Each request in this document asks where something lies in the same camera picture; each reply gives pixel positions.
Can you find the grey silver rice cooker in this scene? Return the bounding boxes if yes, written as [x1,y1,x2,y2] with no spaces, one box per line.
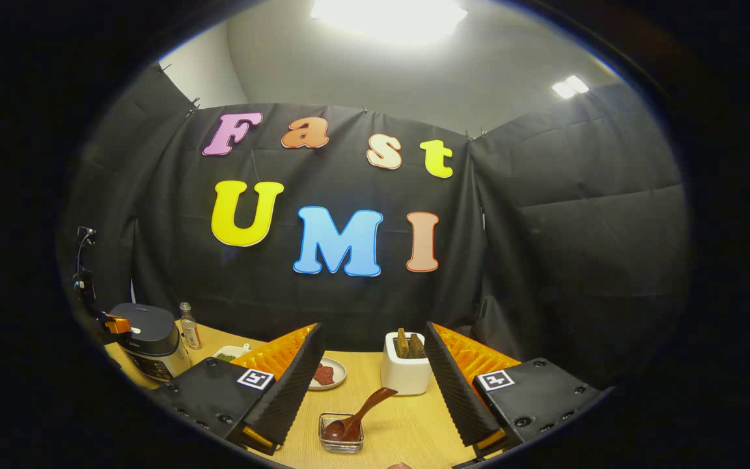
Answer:
[109,303,191,383]

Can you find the small clear glass dish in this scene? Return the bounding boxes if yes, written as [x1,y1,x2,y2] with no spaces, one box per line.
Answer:
[318,412,365,454]

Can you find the long ceiling light panel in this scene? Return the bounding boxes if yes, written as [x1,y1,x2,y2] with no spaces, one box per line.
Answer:
[310,0,469,43]

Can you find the white round plate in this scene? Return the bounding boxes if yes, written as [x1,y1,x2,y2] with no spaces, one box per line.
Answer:
[308,356,348,391]

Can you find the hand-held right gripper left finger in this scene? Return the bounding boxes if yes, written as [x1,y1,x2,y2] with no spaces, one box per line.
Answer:
[154,322,326,457]

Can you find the brown wooden spoon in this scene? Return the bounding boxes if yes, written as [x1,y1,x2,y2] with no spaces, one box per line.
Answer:
[322,387,398,442]

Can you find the small glass bottle red label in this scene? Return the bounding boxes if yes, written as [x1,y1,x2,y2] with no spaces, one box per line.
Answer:
[179,302,203,351]

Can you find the black backdrop cloth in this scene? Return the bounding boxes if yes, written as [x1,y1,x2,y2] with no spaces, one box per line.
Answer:
[62,62,691,391]

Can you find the white divided dish with beans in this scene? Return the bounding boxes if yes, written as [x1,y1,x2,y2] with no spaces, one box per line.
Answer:
[214,343,252,363]

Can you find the white square chopstick holder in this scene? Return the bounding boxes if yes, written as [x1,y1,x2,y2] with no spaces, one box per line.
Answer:
[380,332,432,396]

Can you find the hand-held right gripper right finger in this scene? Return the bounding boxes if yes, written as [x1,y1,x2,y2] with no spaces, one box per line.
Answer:
[423,321,610,460]

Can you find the small ceiling light panel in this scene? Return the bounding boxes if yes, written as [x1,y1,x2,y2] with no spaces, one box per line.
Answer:
[551,75,590,100]

